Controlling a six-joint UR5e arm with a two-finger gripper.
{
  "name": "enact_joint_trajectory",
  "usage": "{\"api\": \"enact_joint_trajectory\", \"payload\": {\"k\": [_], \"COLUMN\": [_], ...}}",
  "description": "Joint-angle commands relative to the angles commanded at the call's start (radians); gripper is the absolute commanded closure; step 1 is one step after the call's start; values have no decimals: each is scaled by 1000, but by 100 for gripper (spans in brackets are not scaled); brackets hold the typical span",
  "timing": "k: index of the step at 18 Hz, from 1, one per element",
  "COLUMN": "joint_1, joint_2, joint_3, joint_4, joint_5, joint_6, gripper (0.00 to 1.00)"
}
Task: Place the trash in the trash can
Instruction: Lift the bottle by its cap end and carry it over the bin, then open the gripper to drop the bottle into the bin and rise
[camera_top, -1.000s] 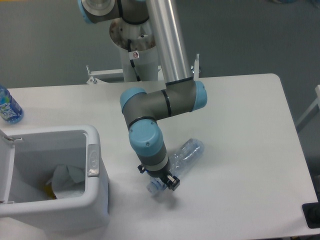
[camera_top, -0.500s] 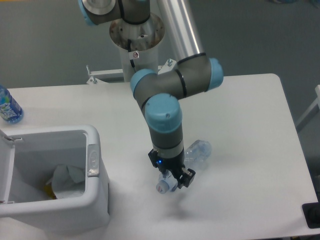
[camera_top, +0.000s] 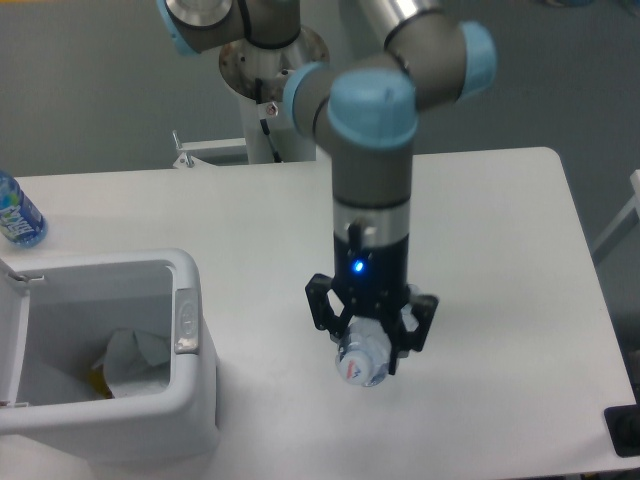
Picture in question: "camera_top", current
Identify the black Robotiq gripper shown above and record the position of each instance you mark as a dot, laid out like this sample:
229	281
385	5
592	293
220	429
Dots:
372	283

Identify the crushed clear plastic bottle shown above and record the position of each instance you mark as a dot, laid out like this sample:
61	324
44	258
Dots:
363	353

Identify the white paper trash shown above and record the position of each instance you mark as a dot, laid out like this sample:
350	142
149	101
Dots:
136	363

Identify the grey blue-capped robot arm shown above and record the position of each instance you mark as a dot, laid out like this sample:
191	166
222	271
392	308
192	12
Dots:
365	118

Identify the yellow trash in can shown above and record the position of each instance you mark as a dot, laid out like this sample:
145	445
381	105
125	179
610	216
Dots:
97	381

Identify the white plastic trash can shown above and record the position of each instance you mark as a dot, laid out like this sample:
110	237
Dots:
57	317

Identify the black clamp at table edge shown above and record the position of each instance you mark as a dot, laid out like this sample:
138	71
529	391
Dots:
623	426

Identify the blue labelled water bottle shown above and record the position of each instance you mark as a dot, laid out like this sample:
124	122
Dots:
22	224

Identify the white pedestal base frame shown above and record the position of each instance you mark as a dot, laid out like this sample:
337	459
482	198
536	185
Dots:
279	146

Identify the white frame at right edge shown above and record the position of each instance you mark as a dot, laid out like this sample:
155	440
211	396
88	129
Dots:
620	226

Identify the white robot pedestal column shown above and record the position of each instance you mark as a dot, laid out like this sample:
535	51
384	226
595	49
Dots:
265	130

